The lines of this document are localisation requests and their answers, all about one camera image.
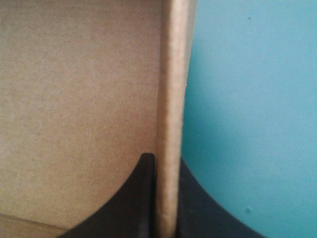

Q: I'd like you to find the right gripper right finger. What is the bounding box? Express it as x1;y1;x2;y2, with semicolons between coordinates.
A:
176;158;267;238

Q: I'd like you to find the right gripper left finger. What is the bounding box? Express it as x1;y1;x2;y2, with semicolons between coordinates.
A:
57;152;157;238

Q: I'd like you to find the brown cardboard box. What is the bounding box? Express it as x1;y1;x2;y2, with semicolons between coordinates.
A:
0;0;198;238

